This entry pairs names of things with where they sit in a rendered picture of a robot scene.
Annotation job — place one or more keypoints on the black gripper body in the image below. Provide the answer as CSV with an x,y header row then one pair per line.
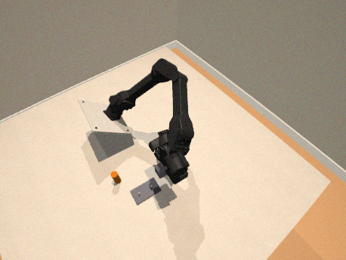
x,y
154,146

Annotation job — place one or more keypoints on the brown cylinder with orange end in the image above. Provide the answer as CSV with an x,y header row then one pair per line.
x,y
116,177

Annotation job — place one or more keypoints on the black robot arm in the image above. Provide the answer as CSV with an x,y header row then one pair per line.
x,y
174,142

